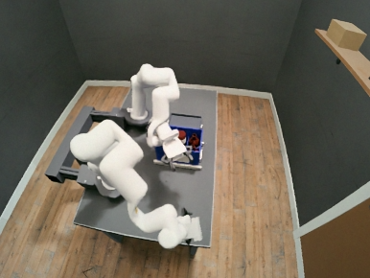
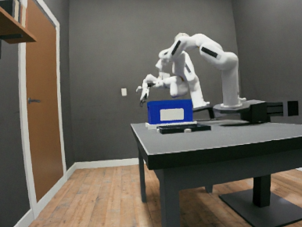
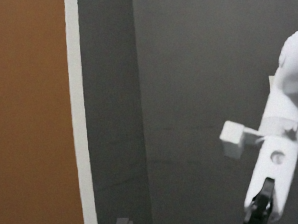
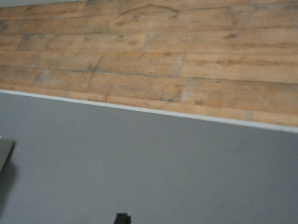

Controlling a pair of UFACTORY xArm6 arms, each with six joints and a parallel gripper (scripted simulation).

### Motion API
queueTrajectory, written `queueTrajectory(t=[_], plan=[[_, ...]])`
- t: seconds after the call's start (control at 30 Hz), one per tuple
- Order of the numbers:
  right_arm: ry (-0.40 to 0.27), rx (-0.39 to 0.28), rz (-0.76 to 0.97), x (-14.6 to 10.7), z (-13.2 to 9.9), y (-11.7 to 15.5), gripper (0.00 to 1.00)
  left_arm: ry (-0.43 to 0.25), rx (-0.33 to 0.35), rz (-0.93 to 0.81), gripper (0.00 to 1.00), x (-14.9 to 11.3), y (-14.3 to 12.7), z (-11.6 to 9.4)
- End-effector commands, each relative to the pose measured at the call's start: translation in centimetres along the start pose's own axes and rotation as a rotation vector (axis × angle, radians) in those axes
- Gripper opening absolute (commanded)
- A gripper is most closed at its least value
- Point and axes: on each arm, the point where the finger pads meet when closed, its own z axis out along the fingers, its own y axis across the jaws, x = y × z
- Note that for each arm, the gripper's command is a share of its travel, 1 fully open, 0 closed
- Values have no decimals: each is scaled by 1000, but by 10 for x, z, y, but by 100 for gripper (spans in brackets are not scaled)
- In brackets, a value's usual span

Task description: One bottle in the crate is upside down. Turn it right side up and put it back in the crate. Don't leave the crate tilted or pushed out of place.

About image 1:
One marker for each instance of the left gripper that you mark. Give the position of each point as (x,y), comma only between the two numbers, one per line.
(174,149)

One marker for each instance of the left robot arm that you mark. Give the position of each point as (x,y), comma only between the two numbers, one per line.
(160,102)

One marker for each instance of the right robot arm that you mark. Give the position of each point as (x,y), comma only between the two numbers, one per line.
(114,167)

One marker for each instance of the blue box with white label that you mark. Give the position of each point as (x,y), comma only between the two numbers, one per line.
(195,154)

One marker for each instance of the black shallow tray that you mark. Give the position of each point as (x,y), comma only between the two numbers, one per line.
(184,120)

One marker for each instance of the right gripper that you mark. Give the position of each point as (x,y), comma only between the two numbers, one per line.
(184,220)

